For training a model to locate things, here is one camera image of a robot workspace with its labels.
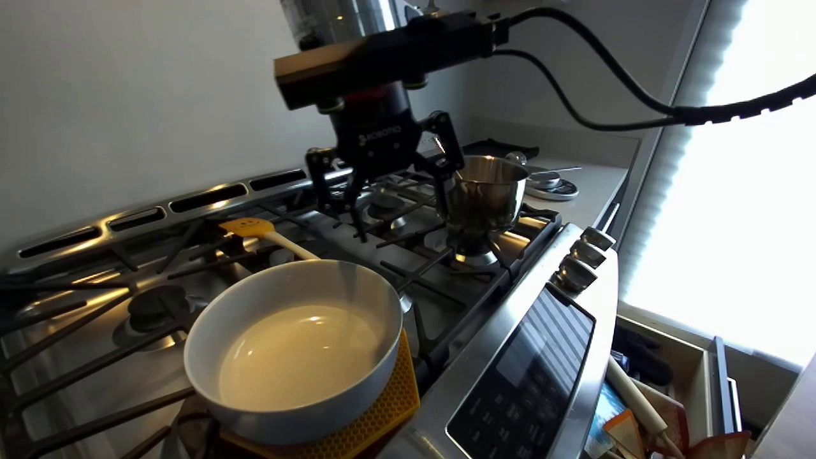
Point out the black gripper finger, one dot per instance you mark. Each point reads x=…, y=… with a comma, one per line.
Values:
x=446, y=157
x=326, y=181

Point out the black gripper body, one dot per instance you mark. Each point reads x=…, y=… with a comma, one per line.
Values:
x=379, y=127

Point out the wooden spatula yellow head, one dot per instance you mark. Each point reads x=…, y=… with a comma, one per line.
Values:
x=251, y=227

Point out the small steel pot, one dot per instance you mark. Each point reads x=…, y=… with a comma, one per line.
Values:
x=487, y=199

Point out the round grey pan lid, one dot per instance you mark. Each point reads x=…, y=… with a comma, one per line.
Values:
x=552, y=183

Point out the silver range knob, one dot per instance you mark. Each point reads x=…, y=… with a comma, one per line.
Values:
x=575, y=275
x=586, y=252
x=599, y=238

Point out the white ceramic bowl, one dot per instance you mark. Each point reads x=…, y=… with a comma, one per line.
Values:
x=297, y=357

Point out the yellow trivet mat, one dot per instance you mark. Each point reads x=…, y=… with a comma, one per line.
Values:
x=394, y=408

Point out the stainless steel gas range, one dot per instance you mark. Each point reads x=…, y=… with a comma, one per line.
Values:
x=84, y=340

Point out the open wooden drawer box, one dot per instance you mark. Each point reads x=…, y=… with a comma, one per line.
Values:
x=678, y=347

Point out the bright window blind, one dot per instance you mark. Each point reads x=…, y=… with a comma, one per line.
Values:
x=748, y=211

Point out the wooden rolling pin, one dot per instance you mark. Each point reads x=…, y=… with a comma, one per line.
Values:
x=637, y=399

